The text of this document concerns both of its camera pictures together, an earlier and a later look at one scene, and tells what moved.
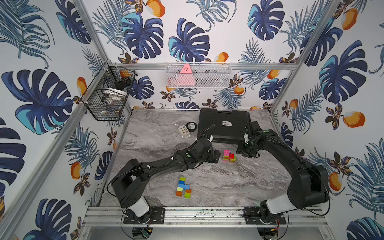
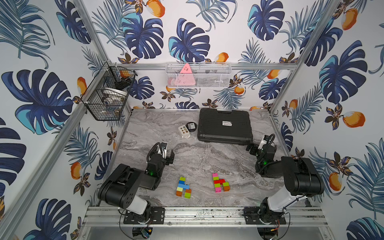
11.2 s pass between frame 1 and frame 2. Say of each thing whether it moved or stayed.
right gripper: moved
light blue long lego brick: stayed
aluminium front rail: stayed
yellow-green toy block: stayed
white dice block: stayed
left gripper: moved
